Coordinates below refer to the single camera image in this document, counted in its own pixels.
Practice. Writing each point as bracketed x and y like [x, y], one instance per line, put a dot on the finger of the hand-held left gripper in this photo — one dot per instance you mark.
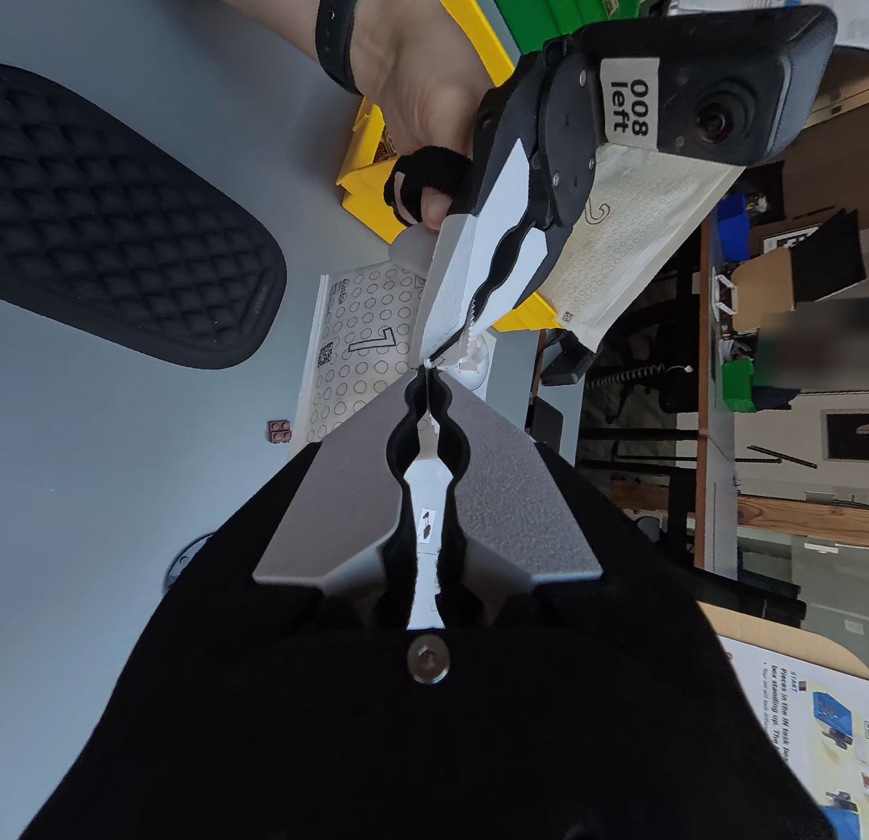
[523, 283]
[502, 188]

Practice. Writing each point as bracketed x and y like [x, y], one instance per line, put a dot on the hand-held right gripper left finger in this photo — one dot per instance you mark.
[332, 514]

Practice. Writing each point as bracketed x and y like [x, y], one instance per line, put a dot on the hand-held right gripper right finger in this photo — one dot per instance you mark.
[523, 514]

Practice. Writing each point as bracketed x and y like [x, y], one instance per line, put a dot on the yellow plastic bin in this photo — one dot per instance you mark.
[370, 195]

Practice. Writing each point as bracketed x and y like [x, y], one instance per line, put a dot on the small white paper bag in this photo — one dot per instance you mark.
[366, 324]

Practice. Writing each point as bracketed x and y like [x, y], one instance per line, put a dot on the grey desk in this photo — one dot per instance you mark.
[136, 446]

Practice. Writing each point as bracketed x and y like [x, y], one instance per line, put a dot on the plywood task board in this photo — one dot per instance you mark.
[760, 626]

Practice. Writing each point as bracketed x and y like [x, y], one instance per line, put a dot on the printed task sheet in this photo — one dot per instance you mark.
[801, 752]

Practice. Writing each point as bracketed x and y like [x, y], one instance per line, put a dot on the person's left hand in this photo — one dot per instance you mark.
[421, 72]

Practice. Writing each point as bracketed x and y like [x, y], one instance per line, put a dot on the white instruction booklet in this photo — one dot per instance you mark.
[424, 507]

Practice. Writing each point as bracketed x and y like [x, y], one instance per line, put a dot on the black power adapter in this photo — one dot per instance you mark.
[570, 368]

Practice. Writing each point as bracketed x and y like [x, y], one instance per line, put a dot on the small reddish brown plate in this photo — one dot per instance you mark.
[280, 431]

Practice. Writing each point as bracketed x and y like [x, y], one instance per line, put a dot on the large white paper bag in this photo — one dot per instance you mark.
[645, 228]

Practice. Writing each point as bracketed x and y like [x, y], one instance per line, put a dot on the blue plastic bin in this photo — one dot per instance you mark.
[733, 228]

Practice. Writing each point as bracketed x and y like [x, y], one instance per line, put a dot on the long grey table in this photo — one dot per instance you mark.
[721, 500]

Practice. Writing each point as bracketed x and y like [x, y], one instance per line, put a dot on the black wristband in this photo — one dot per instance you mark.
[336, 32]

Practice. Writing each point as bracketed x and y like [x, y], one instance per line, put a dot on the black foam panel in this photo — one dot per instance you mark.
[825, 262]

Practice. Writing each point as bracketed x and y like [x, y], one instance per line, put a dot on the bare plywood board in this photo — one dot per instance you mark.
[760, 290]

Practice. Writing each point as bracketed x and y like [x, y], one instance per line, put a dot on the small green plastic bin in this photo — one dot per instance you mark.
[738, 388]

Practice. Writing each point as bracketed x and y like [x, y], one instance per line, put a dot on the black cushioned wrist pad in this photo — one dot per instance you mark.
[122, 228]

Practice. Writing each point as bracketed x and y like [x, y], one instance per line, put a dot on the white frame model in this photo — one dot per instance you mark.
[719, 283]

